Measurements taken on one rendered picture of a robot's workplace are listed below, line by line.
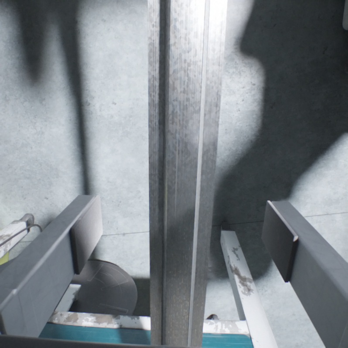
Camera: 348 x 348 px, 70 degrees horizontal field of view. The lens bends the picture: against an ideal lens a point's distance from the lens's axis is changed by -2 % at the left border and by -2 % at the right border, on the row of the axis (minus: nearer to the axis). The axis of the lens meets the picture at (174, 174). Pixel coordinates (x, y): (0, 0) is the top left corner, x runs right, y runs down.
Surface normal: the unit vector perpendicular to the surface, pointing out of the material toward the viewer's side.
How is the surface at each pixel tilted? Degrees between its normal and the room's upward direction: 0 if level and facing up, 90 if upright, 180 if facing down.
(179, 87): 0
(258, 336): 90
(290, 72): 0
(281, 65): 0
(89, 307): 90
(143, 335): 90
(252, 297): 90
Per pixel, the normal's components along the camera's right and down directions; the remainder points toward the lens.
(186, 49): -0.04, 0.30
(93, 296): 0.03, -0.95
